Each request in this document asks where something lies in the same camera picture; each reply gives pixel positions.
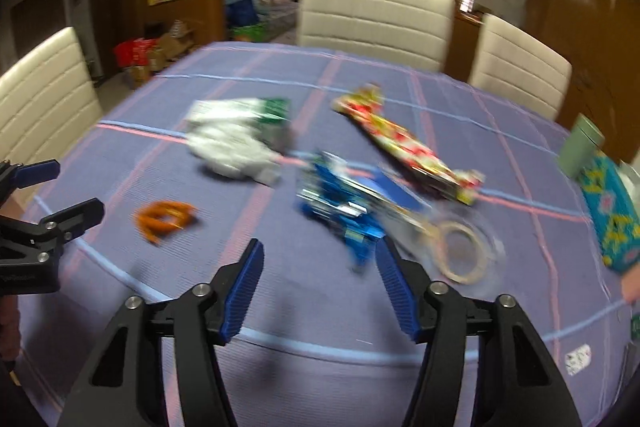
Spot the clear round plastic lid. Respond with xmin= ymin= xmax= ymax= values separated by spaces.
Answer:
xmin=418 ymin=205 xmax=506 ymax=293

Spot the orange peel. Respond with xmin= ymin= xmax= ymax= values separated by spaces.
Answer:
xmin=134 ymin=200 xmax=198 ymax=246

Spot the blue foil wrapper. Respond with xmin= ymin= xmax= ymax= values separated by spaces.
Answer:
xmin=297 ymin=152 xmax=433 ymax=272

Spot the white green paper bag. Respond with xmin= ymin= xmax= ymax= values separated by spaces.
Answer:
xmin=186 ymin=98 xmax=293 ymax=186

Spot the red gold snack wrapper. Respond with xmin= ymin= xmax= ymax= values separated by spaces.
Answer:
xmin=332 ymin=83 xmax=485 ymax=206

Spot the person's left hand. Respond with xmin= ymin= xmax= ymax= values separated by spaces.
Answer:
xmin=0 ymin=296 xmax=22 ymax=362

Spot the white paper tag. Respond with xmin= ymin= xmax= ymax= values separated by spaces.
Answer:
xmin=564 ymin=343 xmax=592 ymax=376

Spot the cream quilted chair left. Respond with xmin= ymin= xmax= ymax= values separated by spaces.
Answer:
xmin=0 ymin=27 xmax=103 ymax=164

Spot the cream quilted chair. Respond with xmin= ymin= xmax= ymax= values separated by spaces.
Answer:
xmin=468 ymin=14 xmax=572 ymax=120
xmin=0 ymin=27 xmax=103 ymax=164
xmin=296 ymin=0 xmax=456 ymax=72

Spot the blue plaid tablecloth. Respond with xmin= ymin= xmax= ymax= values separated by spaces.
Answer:
xmin=16 ymin=43 xmax=631 ymax=426

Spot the teal beaded tissue box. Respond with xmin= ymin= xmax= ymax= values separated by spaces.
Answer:
xmin=578 ymin=152 xmax=639 ymax=274

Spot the cardboard boxes pile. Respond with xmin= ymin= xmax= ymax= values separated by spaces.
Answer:
xmin=114 ymin=20 xmax=195 ymax=89

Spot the green plastic cup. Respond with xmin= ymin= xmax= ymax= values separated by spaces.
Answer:
xmin=558 ymin=114 xmax=604 ymax=179

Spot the cream quilted chair far right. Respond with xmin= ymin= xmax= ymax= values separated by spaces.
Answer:
xmin=468 ymin=14 xmax=572 ymax=120

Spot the colourful green shopping bag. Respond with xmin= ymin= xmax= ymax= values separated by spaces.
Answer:
xmin=230 ymin=23 xmax=268 ymax=43

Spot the cream quilted chair far middle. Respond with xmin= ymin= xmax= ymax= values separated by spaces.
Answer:
xmin=296 ymin=0 xmax=456 ymax=72

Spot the grey sofa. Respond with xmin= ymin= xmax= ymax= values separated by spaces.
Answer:
xmin=224 ymin=0 xmax=298 ymax=42

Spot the wooden door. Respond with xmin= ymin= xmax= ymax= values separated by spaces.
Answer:
xmin=524 ymin=0 xmax=639 ymax=162

